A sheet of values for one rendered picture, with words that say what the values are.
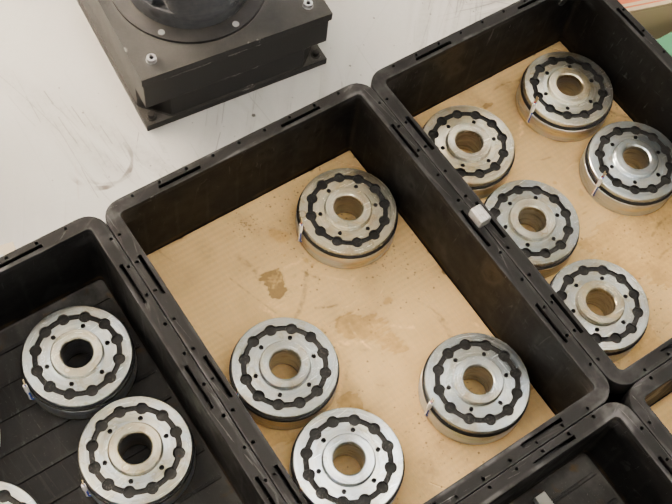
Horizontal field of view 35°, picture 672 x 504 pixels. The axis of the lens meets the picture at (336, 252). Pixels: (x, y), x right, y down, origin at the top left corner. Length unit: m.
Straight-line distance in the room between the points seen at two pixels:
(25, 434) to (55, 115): 0.47
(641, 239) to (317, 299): 0.36
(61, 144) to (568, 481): 0.71
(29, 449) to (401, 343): 0.37
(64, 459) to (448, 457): 0.35
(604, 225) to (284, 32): 0.44
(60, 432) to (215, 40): 0.50
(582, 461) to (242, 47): 0.61
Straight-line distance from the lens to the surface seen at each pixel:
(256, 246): 1.09
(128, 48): 1.27
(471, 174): 1.13
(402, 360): 1.05
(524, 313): 1.00
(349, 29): 1.43
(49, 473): 1.02
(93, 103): 1.36
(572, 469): 1.05
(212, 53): 1.27
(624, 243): 1.17
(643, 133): 1.21
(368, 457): 0.97
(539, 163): 1.19
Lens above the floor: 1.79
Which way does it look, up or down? 62 degrees down
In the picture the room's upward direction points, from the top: 10 degrees clockwise
